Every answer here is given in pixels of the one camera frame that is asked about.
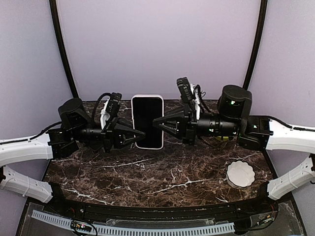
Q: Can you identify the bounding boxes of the black smartphone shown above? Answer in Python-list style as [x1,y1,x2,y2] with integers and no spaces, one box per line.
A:
[132,97,163,148]

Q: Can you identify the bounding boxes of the lime green bowl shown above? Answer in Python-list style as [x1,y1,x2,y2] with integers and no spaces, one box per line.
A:
[216,136,230,142]

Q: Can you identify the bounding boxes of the white slotted cable duct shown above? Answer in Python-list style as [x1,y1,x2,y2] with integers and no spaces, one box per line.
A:
[31,210,235,236]

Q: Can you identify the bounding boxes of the black corner post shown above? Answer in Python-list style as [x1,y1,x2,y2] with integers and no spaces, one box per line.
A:
[49,0,79,98]
[243,0,268,90]

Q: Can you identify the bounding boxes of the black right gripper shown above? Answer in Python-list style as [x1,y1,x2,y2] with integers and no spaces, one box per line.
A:
[153,103,240,146]

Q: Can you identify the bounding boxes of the pink phone case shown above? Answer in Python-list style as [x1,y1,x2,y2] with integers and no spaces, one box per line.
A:
[131,94,165,150]

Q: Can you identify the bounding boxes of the black front table rail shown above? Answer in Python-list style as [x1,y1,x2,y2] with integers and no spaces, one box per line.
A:
[27,198,271,222]

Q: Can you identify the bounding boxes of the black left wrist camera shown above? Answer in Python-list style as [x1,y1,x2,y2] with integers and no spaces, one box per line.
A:
[100,92,122,128]

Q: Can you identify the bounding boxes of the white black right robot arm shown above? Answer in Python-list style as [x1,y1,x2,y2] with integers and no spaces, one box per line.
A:
[153,80,315,213]

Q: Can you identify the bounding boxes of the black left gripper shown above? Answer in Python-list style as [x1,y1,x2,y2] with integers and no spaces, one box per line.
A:
[71,114,147,153]

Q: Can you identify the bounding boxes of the black right corner post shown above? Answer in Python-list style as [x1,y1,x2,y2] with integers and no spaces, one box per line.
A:
[243,0,268,90]

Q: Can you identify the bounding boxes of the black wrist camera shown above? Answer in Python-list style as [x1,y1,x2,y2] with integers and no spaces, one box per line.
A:
[176,77,201,118]
[100,92,122,128]

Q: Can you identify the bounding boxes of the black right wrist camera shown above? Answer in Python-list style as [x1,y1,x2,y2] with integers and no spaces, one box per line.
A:
[176,77,201,118]

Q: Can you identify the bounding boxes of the black left corner post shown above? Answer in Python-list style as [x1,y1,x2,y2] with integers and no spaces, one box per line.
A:
[49,0,79,98]

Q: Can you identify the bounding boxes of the white scalloped dish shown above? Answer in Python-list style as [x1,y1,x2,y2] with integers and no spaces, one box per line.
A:
[226,160,255,189]

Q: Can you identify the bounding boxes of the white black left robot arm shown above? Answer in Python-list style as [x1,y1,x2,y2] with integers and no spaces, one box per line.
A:
[0,93,145,214]

